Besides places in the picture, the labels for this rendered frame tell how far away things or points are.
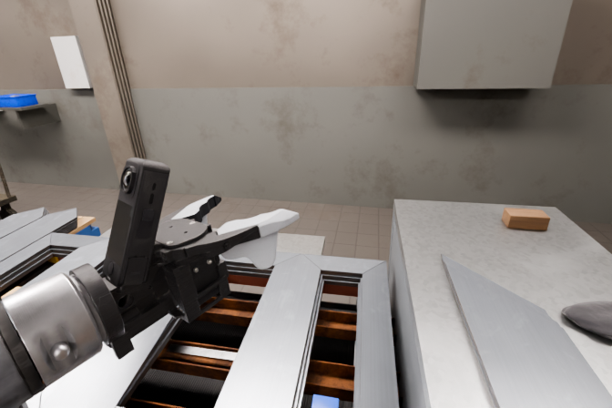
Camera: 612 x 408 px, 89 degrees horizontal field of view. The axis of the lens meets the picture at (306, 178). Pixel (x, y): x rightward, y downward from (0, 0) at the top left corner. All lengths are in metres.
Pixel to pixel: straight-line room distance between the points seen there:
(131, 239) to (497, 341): 0.71
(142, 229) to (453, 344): 0.67
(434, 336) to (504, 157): 2.86
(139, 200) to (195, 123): 3.52
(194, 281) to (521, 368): 0.63
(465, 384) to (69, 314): 0.65
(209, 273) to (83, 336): 0.11
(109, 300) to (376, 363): 0.77
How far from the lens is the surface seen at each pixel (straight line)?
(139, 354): 1.09
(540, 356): 0.83
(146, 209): 0.31
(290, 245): 1.57
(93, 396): 1.06
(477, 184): 3.57
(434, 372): 0.75
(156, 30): 3.92
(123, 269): 0.32
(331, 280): 1.24
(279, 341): 1.00
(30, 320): 0.31
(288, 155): 3.46
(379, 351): 0.99
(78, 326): 0.31
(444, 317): 0.86
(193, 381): 1.39
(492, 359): 0.78
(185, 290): 0.34
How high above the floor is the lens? 1.63
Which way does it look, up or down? 22 degrees down
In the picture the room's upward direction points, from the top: 2 degrees counter-clockwise
